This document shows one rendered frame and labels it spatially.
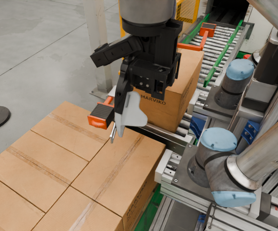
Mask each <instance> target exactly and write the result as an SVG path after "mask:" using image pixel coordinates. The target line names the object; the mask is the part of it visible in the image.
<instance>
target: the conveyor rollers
mask: <svg viewBox="0 0 278 231"><path fill-rule="evenodd" d="M234 31H235V29H234V28H229V27H224V26H219V25H216V29H215V32H214V35H213V38H211V37H207V39H206V42H205V45H204V48H203V50H202V51H204V52H205V53H204V57H203V61H202V65H201V69H200V74H199V78H198V83H197V86H196V91H200V93H201V94H206V95H208V94H209V91H210V89H211V86H212V85H213V84H214V83H215V81H216V79H217V77H218V75H219V74H220V72H221V70H219V69H216V71H215V73H214V74H213V76H212V78H211V79H210V81H209V83H208V85H207V87H206V88H205V87H203V84H204V80H205V78H206V77H207V75H208V74H209V72H210V70H211V69H212V67H213V65H214V64H215V62H216V60H217V59H218V57H219V55H220V54H221V52H222V50H223V49H224V47H225V45H226V44H227V42H228V41H229V39H230V37H231V36H232V34H233V32H234ZM242 32H243V30H239V31H238V33H237V34H236V36H235V38H234V39H233V41H232V43H231V44H234V45H235V44H236V43H237V41H238V39H239V37H240V35H241V33H242ZM199 33H200V31H199V32H198V33H197V34H196V35H195V36H194V37H193V38H192V39H191V41H190V42H189V43H188V44H189V45H194V46H200V44H201V41H202V38H203V36H200V35H199ZM233 48H234V46H231V45H230V47H229V48H228V50H227V52H226V54H225V55H224V57H223V59H222V60H221V62H220V64H219V66H218V67H220V68H223V66H224V65H225V63H226V61H227V59H228V57H229V55H230V54H231V52H232V50H233ZM203 90H204V91H203ZM191 117H192V116H191V115H188V114H187V113H186V112H185V114H184V115H183V118H185V119H187V120H191ZM180 125H182V126H184V127H186V128H189V125H190V122H188V121H185V120H183V119H182V120H181V122H180ZM176 132H177V133H179V134H181V135H184V136H186V134H187V133H188V130H186V129H183V128H181V127H178V128H177V130H176Z"/></svg>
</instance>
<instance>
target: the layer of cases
mask: <svg viewBox="0 0 278 231"><path fill-rule="evenodd" d="M90 113H91V112H90V111H88V110H85V109H83V108H81V107H79V106H76V105H74V104H72V103H69V102H67V101H64V102H63V103H62V104H61V105H59V106H58V107H57V108H56V109H54V110H53V111H52V112H51V113H49V114H48V115H47V116H46V117H45V118H44V119H42V120H41V121H40V122H39V123H37V124H36V125H35V126H34V127H32V128H31V130H29V131H28V132H26V133H25V134H24V135H23V136H21V137H20V138H19V139H18V140H16V141H15V142H14V143H13V144H12V145H11V146H9V147H8V148H7V149H6V150H4V151H3V152H2V153H1V154H0V231H130V229H131V228H132V226H133V224H134V222H135V221H136V219H137V217H138V215H139V213H140V212H141V210H142V208H143V206H144V204H145V202H146V200H147V199H148V197H149V195H150V193H151V192H152V190H153V188H154V186H155V184H156V183H157V182H156V181H154V179H155V171H156V169H157V167H158V165H159V163H160V160H161V159H162V157H163V155H164V153H165V149H166V145H165V144H163V143H161V142H158V141H156V140H154V139H152V138H150V137H147V136H145V135H143V134H140V133H138V132H136V131H133V130H131V129H129V128H127V127H125V128H124V132H123V136H122V137H119V136H118V133H117V130H116V134H115V137H114V140H113V143H111V140H110V135H111V131H112V128H113V125H114V122H113V121H112V122H111V124H110V125H109V127H108V128H107V130H105V129H102V128H96V127H94V126H91V125H89V122H88V118H87V115H90Z"/></svg>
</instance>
